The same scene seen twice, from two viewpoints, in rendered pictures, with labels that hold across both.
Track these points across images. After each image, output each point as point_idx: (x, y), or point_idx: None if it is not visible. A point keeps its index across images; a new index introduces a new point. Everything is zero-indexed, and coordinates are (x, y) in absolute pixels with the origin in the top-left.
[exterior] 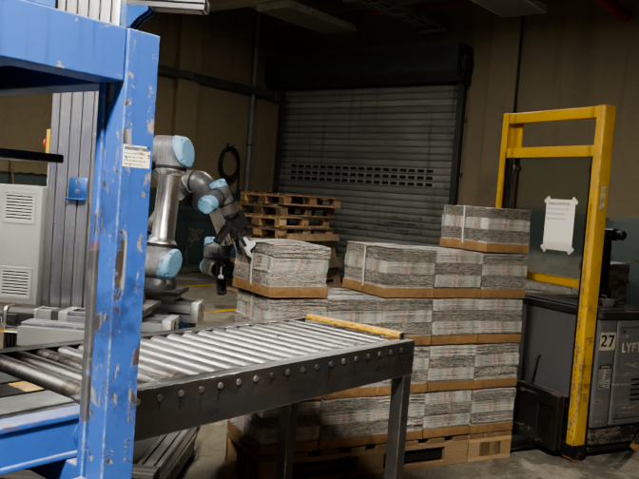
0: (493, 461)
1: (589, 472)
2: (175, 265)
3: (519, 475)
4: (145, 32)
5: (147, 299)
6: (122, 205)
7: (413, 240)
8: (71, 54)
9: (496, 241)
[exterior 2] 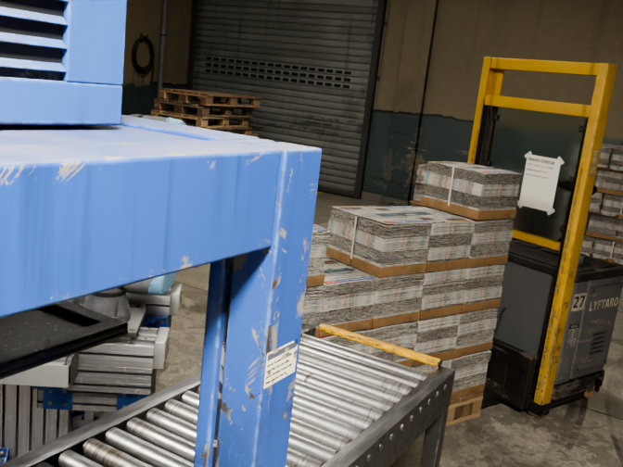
0: (465, 423)
1: (557, 433)
2: (170, 278)
3: (496, 443)
4: (305, 149)
5: (130, 308)
6: (260, 450)
7: (328, 141)
8: (203, 235)
9: (488, 208)
